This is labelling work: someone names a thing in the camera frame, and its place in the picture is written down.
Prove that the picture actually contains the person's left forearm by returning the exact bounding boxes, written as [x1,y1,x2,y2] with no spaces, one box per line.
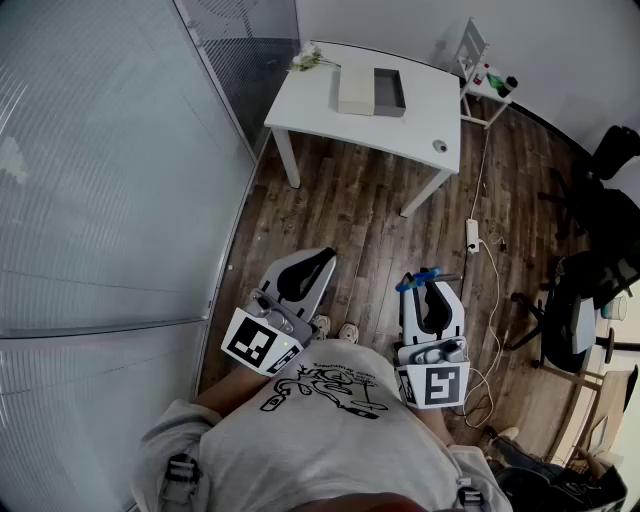
[192,367,271,416]

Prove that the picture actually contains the thin white cable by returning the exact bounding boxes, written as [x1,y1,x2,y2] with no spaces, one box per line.
[469,127,492,221]

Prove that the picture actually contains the long white cable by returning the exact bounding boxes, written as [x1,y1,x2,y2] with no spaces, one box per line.
[462,239,504,429]

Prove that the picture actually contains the white table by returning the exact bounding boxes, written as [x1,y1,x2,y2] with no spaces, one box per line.
[263,39,464,219]

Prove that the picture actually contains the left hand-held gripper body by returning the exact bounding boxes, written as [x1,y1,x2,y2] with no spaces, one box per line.
[220,288,320,377]

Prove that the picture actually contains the grey shoulder strap buckle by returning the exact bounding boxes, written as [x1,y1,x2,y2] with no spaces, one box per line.
[455,474,489,512]
[158,452,204,512]

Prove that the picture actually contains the wooden chair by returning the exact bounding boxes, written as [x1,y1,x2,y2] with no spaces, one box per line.
[542,359,640,466]

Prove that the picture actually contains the grey box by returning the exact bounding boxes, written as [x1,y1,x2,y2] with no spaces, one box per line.
[372,67,407,118]

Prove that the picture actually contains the white artificial flowers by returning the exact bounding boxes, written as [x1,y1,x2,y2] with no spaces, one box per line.
[288,41,342,74]

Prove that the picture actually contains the black bag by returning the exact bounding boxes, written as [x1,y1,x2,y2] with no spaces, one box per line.
[487,434,629,512]

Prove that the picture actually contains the grey printed t-shirt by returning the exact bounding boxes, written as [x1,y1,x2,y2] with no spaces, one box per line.
[130,338,514,512]

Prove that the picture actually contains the white folding chair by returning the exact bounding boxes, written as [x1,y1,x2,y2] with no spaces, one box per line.
[446,17,514,130]

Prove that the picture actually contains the black office chair grey seat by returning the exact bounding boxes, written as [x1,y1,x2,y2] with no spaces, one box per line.
[509,247,640,374]

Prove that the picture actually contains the person's right forearm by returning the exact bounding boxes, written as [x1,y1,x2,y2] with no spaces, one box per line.
[422,407,457,449]

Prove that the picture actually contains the beige box lid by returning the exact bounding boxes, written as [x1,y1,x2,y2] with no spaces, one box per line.
[335,63,377,117]

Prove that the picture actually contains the blue pen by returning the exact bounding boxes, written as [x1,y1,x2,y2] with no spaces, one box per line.
[394,266,461,294]

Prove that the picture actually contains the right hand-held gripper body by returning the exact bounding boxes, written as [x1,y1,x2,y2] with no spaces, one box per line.
[393,335,472,411]

